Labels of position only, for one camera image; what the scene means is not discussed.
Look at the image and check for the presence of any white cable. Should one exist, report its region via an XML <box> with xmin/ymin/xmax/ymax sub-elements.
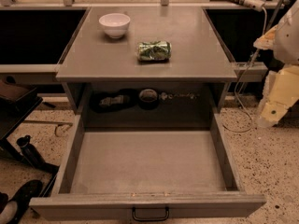
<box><xmin>221</xmin><ymin>6</ymin><xmax>269</xmax><ymax>134</ymax></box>

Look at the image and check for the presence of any white ceramic bowl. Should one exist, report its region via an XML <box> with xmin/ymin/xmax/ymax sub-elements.
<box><xmin>99</xmin><ymin>13</ymin><xmax>131</xmax><ymax>38</ymax></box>

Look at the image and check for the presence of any black shoe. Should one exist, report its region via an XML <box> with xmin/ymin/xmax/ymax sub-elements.
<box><xmin>0</xmin><ymin>180</ymin><xmax>43</xmax><ymax>224</ymax></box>

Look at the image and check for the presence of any grey metal cabinet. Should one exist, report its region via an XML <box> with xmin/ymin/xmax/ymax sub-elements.
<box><xmin>57</xmin><ymin>6</ymin><xmax>236</xmax><ymax>131</ymax></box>

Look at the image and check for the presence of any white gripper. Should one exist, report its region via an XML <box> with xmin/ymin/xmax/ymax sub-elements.
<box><xmin>253</xmin><ymin>0</ymin><xmax>299</xmax><ymax>128</ymax></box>

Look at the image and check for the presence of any black bag under cabinet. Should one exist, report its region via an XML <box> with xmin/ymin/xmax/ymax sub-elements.
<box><xmin>89</xmin><ymin>89</ymin><xmax>137</xmax><ymax>113</ymax></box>

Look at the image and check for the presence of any black chair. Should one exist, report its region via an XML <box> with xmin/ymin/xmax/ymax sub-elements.
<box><xmin>0</xmin><ymin>79</ymin><xmax>59</xmax><ymax>175</ymax></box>

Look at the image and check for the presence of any round tape roll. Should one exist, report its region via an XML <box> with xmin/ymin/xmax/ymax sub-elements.
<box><xmin>138</xmin><ymin>89</ymin><xmax>159</xmax><ymax>110</ymax></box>

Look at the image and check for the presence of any green soda can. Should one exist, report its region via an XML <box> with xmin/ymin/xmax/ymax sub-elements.
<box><xmin>137</xmin><ymin>41</ymin><xmax>172</xmax><ymax>62</ymax></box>

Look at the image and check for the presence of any grey open drawer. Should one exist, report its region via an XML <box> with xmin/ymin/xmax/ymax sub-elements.
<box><xmin>30</xmin><ymin>114</ymin><xmax>265</xmax><ymax>221</ymax></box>

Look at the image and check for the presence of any black drawer handle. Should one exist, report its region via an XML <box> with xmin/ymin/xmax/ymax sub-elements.
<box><xmin>132</xmin><ymin>207</ymin><xmax>170</xmax><ymax>222</ymax></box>

